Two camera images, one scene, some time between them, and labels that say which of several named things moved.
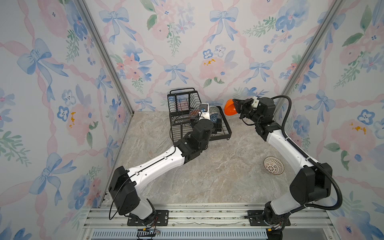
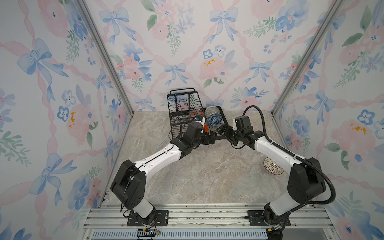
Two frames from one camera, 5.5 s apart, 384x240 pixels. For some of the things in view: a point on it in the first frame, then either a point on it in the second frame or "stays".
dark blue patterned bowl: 214,117 stays
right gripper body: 247,111 → 232,136
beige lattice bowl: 274,165 stays
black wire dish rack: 185,109 stays
